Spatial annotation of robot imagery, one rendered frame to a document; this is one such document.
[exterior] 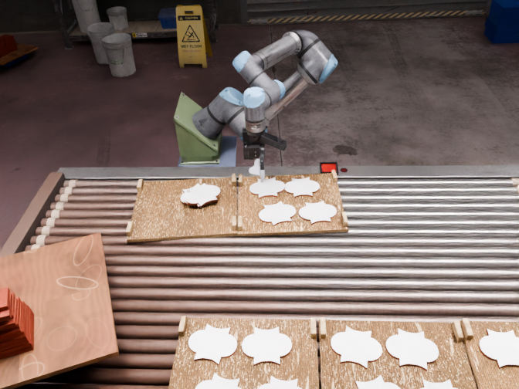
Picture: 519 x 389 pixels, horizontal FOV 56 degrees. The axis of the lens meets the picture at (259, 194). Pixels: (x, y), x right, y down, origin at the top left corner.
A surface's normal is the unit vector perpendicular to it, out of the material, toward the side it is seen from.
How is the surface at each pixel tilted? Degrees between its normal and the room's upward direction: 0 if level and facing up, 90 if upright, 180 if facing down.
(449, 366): 0
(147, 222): 0
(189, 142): 90
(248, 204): 0
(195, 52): 78
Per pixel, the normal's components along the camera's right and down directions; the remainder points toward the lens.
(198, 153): 0.00, 0.63
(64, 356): -0.04, -0.78
